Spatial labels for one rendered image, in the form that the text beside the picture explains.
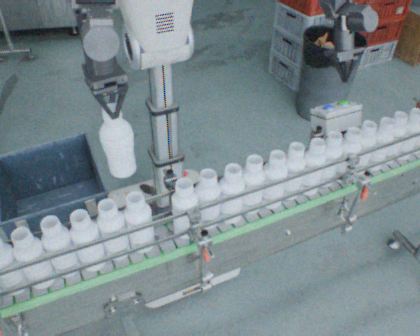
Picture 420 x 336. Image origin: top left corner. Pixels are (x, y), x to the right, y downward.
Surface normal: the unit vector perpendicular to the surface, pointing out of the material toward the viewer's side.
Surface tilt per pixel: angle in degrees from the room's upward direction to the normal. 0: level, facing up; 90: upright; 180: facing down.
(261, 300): 0
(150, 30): 90
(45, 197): 0
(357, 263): 0
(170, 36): 90
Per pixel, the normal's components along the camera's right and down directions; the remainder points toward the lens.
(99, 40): 0.34, 0.57
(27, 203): 0.01, -0.73
